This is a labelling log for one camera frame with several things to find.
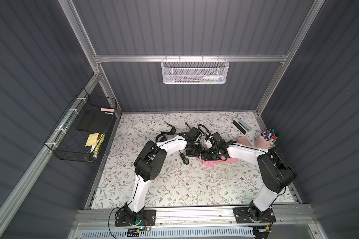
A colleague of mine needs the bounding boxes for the pink case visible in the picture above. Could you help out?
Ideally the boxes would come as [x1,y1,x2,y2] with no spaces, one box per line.
[236,136,252,147]

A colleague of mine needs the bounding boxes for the coloured markers bunch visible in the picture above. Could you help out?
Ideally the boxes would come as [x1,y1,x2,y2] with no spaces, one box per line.
[261,129,279,142]

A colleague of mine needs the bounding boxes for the green dial watch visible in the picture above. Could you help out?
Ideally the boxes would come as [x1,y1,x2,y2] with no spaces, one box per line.
[179,152,189,165]

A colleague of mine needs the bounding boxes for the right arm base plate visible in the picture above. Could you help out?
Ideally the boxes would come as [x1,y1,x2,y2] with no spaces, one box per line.
[233,207,276,224]

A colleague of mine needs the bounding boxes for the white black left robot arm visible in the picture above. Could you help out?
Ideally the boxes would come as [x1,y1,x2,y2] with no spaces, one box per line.
[123,127,200,225]

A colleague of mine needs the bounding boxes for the white wire basket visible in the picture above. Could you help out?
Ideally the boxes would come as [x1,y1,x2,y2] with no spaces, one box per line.
[161,57,229,84]

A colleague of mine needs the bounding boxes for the pink pen cup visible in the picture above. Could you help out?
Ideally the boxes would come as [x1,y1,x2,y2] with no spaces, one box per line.
[254,134,274,149]

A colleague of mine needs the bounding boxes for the black wire basket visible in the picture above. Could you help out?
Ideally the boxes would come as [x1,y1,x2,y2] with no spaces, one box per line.
[44,89,117,163]

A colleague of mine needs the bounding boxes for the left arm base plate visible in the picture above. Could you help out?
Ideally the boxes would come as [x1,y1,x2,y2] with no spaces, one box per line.
[114,209,157,227]

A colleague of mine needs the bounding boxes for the black notebook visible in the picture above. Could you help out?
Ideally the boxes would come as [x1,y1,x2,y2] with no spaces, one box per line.
[76,111,114,133]

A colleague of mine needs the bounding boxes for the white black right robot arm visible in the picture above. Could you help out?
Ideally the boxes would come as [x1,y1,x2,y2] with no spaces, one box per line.
[200,132,296,223]

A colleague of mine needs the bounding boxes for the pink cloth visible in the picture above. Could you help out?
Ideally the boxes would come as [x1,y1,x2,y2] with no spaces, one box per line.
[199,156,238,169]

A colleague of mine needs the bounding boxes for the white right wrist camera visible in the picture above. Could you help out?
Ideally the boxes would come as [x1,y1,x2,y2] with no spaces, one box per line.
[204,139,213,149]

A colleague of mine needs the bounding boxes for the yellow sticky note pad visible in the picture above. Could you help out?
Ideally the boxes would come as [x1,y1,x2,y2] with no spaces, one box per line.
[85,133,100,147]

